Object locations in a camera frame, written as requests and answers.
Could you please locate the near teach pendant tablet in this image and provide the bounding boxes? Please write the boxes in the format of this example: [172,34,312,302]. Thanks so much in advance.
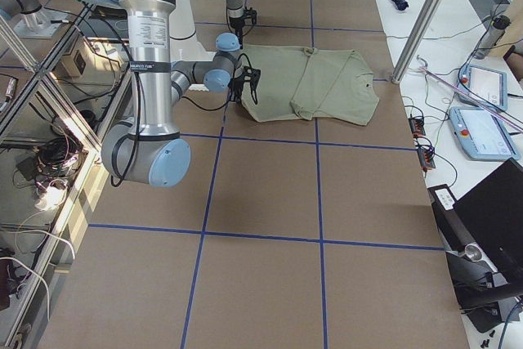
[449,107,521,161]

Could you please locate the black laptop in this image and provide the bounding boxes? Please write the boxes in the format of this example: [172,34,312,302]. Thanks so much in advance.
[427,157,523,276]

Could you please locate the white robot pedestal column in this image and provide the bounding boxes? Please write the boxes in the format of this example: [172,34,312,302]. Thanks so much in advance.
[169,0,214,62]

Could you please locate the seated person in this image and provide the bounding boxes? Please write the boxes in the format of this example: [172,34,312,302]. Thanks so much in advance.
[503,43,523,82]

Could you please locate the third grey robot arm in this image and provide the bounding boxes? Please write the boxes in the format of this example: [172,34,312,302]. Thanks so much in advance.
[1,0,62,39]

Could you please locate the teach pendant tablet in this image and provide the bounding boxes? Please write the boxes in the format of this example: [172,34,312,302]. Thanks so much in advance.
[457,64,507,111]
[449,107,521,161]

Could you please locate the clear water bottle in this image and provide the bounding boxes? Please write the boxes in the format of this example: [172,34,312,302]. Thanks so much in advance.
[473,15,511,60]

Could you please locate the reacher grabber stick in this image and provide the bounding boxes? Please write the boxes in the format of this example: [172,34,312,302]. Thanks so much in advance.
[416,55,522,132]

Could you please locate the aluminium frame post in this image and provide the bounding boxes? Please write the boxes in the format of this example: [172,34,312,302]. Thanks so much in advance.
[391,0,442,84]

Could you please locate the far teach pendant tablet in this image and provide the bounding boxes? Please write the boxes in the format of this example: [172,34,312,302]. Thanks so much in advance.
[457,64,507,111]

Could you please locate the olive green long-sleeve shirt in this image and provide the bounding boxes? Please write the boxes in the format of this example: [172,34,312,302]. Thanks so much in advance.
[242,44,379,126]

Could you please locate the orange circuit board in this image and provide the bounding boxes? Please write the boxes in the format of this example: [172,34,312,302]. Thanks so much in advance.
[416,145,436,172]
[408,117,426,138]

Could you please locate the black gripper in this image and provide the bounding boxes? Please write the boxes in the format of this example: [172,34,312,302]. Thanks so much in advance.
[228,66,261,105]
[228,7,257,48]

